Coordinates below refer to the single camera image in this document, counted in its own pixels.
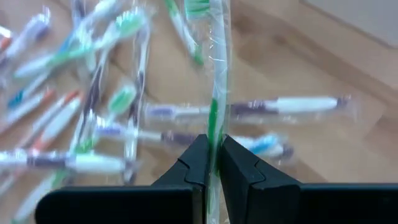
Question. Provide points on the green toothbrush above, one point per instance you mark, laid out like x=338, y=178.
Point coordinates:
x=62, y=57
x=122, y=99
x=219, y=62
x=183, y=31

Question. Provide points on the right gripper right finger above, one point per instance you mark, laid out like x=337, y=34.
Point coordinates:
x=280, y=205

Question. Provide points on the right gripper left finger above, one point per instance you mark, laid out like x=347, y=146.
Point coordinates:
x=124, y=205

